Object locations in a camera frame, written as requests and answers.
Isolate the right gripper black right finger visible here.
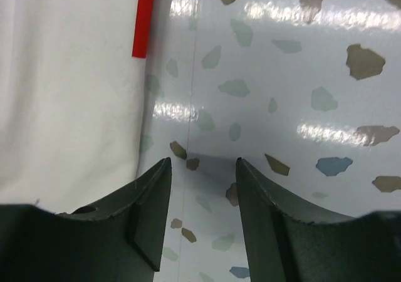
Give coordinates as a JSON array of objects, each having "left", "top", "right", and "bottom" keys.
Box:
[{"left": 236, "top": 158, "right": 400, "bottom": 281}]

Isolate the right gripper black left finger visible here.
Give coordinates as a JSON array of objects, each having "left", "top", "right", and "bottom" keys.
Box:
[{"left": 1, "top": 158, "right": 172, "bottom": 281}]

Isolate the white t shirt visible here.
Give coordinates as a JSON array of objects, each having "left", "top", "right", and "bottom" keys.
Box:
[{"left": 1, "top": 0, "right": 145, "bottom": 213}]

